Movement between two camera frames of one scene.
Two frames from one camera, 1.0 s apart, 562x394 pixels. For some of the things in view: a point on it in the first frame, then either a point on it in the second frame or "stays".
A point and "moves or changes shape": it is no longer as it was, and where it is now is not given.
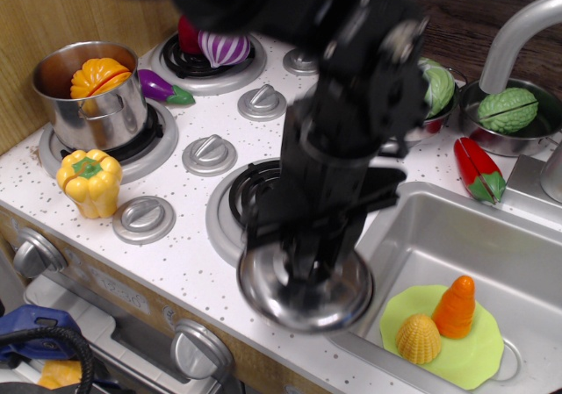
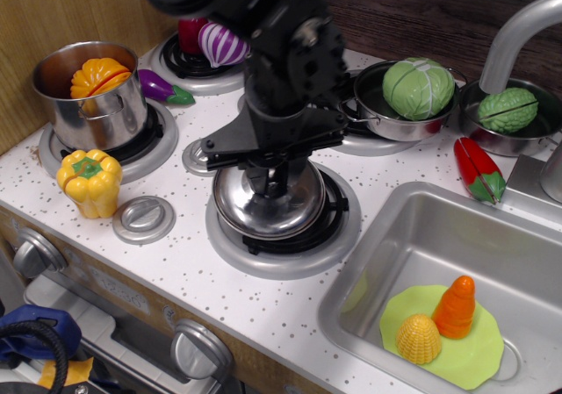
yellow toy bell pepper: x=90 y=179 stays
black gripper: x=311 y=202 to x=261 y=136
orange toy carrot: x=454 y=311 stays
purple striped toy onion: x=223 y=49 stays
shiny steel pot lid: x=263 y=286 moves or changes shape
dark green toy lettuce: x=509 y=111 stays
